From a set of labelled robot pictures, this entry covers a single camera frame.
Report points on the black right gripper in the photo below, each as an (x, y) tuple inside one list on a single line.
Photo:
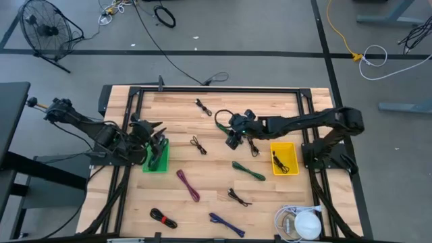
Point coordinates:
[(244, 130)]

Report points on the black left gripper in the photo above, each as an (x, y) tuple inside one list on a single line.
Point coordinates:
[(145, 135)]

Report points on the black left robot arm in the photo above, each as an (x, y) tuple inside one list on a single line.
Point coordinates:
[(101, 133)]

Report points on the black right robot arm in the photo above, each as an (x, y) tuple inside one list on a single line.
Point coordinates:
[(303, 123)]

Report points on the green plastic basket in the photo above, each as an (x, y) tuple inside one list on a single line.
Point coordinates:
[(165, 168)]

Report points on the yellow plastic basket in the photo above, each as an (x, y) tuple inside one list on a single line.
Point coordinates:
[(290, 152)]

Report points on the white bulb table lamp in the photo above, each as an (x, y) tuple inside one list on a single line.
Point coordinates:
[(307, 225)]

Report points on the orange rod with black knob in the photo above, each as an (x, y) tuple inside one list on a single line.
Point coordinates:
[(31, 102)]

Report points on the black desk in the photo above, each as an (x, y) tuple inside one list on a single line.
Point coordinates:
[(11, 111)]

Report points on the black floor fan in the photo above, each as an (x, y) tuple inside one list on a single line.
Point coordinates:
[(47, 30)]

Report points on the desk with blue-grey legs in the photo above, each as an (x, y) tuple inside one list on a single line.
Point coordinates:
[(388, 19)]

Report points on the black aluminium table frame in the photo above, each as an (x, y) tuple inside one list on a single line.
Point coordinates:
[(219, 89)]

